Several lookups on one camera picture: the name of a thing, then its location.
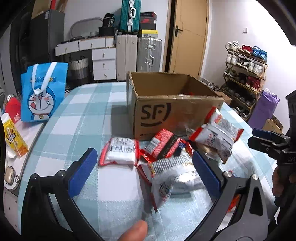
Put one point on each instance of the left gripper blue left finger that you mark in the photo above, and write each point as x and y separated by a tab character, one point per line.
80	170

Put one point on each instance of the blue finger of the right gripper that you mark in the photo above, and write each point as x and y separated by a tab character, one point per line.
268	135

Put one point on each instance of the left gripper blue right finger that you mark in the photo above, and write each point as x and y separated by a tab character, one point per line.
209	172

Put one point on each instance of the purple white snack bag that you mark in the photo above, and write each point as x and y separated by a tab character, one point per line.
168	176

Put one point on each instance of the white orange snack bag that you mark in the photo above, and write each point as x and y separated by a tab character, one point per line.
217	133

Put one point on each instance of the red white noodle pack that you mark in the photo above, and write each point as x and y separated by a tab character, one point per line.
121	151

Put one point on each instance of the red black snack pack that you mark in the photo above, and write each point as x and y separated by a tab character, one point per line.
164	144

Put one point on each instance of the person's right hand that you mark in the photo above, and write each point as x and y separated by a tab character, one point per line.
284	185

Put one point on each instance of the person's left hand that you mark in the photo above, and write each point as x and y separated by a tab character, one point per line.
137	232

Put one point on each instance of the small cardboard box on floor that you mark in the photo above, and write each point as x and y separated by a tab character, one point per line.
274	125

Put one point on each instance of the purple plastic bag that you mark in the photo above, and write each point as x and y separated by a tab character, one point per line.
264	109

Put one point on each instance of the shoe rack with shoes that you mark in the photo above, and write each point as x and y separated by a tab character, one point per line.
244	76

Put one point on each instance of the yellow drink carton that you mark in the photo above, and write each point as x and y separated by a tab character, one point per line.
13	137

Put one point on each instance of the SF cardboard box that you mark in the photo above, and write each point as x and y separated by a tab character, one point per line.
175	102

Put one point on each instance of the blue Doraemon tote bag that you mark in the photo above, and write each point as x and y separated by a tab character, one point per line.
43	90

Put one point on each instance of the woven laundry basket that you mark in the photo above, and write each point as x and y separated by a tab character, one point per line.
79	69

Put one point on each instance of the white drawer desk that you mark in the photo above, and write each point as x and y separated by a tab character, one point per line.
103	55

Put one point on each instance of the wooden door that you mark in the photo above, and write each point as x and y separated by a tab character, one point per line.
186	36

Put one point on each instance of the silver suitcase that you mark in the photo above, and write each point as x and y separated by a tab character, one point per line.
149	54

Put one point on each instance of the beige suitcase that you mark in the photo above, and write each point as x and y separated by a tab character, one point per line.
126	55

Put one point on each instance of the black refrigerator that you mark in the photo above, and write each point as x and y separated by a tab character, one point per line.
33	40

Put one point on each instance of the stacked shoe boxes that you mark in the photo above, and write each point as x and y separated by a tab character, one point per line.
147	26

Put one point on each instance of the teal suitcase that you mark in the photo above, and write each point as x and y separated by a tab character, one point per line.
130	15

